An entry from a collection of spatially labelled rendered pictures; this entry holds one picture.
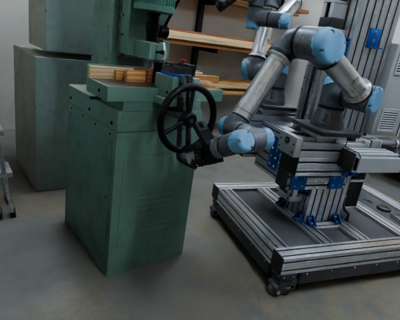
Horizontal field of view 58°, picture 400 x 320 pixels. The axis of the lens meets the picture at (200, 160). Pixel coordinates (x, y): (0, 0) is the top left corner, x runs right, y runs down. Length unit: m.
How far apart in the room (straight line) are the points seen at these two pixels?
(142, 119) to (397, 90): 1.32
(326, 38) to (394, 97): 0.93
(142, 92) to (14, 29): 2.45
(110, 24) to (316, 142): 1.08
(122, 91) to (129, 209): 0.55
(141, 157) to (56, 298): 0.70
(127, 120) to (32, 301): 0.85
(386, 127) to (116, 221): 1.48
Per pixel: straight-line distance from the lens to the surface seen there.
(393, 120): 2.21
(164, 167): 1.71
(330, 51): 1.33
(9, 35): 3.85
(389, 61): 2.11
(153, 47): 1.67
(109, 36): 1.84
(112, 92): 1.48
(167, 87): 1.52
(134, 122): 1.55
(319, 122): 1.73
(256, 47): 2.20
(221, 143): 1.19
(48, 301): 1.75
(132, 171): 1.63
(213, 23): 4.76
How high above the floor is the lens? 1.14
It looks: 19 degrees down
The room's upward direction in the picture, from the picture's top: 9 degrees clockwise
